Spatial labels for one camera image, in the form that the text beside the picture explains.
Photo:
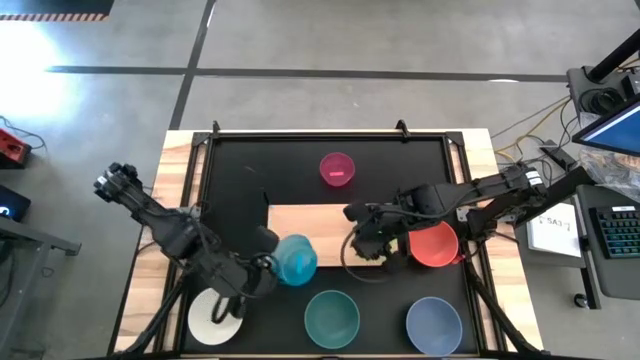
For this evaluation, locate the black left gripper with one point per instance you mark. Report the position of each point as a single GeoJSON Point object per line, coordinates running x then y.
{"type": "Point", "coordinates": [257, 272]}

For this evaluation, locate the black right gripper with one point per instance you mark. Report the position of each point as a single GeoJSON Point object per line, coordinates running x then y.
{"type": "Point", "coordinates": [375, 241]}

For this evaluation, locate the cyan translucent bowl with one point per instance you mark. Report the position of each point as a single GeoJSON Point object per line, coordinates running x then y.
{"type": "Point", "coordinates": [297, 262]}

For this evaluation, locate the orange-red bowl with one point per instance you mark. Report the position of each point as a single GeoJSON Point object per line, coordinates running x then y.
{"type": "Point", "coordinates": [435, 245]}

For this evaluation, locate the blue bowl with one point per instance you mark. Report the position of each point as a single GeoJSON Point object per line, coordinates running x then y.
{"type": "Point", "coordinates": [434, 325]}

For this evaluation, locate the teal green bowl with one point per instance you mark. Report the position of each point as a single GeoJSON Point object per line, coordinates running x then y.
{"type": "Point", "coordinates": [331, 320]}

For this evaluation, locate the white bowl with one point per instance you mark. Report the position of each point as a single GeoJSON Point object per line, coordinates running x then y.
{"type": "Point", "coordinates": [207, 327]}

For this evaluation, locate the pink translucent bowl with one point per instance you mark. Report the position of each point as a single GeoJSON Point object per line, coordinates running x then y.
{"type": "Point", "coordinates": [330, 162]}

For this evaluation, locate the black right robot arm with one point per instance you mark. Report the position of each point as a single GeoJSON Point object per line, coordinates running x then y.
{"type": "Point", "coordinates": [450, 195]}

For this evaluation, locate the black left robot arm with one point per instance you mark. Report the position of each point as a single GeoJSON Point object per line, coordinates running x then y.
{"type": "Point", "coordinates": [170, 232]}

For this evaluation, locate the black table mat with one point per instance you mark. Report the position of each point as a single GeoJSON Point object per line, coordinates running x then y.
{"type": "Point", "coordinates": [280, 165]}

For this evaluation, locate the black clamp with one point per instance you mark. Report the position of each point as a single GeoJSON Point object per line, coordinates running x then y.
{"type": "Point", "coordinates": [402, 128]}
{"type": "Point", "coordinates": [215, 128]}

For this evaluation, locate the white paper sign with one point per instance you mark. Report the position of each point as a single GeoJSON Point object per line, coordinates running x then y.
{"type": "Point", "coordinates": [552, 235]}

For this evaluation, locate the black slanted bar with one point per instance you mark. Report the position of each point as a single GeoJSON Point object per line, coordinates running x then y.
{"type": "Point", "coordinates": [565, 192]}

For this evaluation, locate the black caster wheel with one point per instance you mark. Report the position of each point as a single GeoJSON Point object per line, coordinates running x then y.
{"type": "Point", "coordinates": [580, 301]}

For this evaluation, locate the black power strip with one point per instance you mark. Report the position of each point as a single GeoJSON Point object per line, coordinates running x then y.
{"type": "Point", "coordinates": [560, 157]}

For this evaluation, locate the backlit black keyboard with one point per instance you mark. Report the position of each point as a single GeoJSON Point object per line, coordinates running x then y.
{"type": "Point", "coordinates": [617, 232]}

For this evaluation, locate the grey desk with keyboard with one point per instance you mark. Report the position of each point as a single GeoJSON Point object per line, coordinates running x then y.
{"type": "Point", "coordinates": [625, 275]}

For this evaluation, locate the clear plastic bag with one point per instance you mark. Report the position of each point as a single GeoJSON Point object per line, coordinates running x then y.
{"type": "Point", "coordinates": [610, 172]}

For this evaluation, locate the grey metal desk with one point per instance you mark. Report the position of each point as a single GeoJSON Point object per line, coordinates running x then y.
{"type": "Point", "coordinates": [30, 237]}

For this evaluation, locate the monitor with blue screen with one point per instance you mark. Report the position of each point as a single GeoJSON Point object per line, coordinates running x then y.
{"type": "Point", "coordinates": [615, 132]}

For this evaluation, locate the black device with light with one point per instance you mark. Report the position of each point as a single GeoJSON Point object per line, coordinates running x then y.
{"type": "Point", "coordinates": [12, 205]}

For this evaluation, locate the red tool case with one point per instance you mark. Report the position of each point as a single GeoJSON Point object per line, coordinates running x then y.
{"type": "Point", "coordinates": [12, 150]}

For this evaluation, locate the black pole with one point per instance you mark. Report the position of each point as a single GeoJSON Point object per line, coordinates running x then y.
{"type": "Point", "coordinates": [615, 57]}

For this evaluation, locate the black floor mat striped edge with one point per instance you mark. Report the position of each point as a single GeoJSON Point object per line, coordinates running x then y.
{"type": "Point", "coordinates": [50, 6]}

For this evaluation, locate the black metal table frame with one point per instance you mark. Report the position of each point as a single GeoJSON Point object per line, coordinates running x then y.
{"type": "Point", "coordinates": [325, 135]}

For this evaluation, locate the grey base plate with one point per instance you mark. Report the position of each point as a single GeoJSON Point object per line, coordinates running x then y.
{"type": "Point", "coordinates": [577, 80]}

